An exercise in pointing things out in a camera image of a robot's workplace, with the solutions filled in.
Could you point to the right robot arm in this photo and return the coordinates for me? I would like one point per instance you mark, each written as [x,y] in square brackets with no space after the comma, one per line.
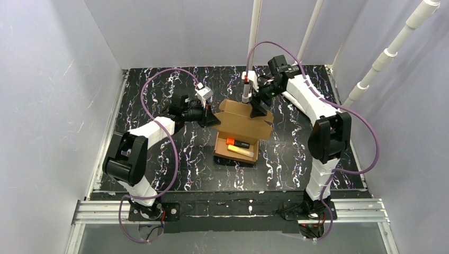
[331,128]

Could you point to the brown cardboard box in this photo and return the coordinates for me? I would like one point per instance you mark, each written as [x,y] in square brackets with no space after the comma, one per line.
[237,124]

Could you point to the white PVC pipe frame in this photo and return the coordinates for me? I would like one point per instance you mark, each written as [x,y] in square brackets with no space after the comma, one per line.
[407,79]

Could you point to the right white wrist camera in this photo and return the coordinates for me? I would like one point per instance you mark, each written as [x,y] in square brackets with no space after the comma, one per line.
[250,79]

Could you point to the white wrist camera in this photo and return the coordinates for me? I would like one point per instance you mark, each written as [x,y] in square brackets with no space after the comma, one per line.
[250,79]
[203,93]

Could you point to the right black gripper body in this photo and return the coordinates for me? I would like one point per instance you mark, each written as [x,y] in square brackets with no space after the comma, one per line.
[255,100]

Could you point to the yellow highlighter marker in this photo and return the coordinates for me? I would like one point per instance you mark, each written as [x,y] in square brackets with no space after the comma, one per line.
[241,151]

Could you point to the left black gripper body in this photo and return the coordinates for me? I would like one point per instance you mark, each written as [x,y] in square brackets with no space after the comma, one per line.
[205,116]

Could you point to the aluminium rail frame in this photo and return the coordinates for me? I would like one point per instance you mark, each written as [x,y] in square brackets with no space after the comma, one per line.
[212,193]

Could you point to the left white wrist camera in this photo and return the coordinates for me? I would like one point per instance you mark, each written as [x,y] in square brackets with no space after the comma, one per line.
[203,93]

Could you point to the orange capped black marker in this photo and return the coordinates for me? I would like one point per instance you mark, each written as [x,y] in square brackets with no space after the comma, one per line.
[237,143]

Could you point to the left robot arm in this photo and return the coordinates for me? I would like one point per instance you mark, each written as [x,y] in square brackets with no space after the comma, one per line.
[126,156]

